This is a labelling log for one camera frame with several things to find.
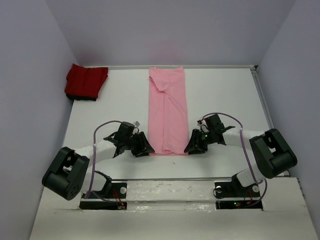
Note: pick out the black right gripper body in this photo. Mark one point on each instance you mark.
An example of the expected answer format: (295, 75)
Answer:
(207, 138)

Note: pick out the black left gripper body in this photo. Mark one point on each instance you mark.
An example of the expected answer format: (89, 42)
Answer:
(128, 142)

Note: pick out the pink t shirt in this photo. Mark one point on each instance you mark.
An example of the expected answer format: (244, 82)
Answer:
(168, 128)

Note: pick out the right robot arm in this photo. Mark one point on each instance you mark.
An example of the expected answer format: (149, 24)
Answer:
(237, 136)

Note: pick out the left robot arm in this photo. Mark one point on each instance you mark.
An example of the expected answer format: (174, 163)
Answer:
(74, 170)

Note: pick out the red folded t shirt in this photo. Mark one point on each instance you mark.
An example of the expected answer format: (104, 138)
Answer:
(85, 83)

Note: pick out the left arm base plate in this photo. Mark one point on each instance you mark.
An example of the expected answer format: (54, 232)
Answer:
(114, 200)

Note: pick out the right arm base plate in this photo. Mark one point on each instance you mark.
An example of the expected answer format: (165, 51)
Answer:
(228, 198)

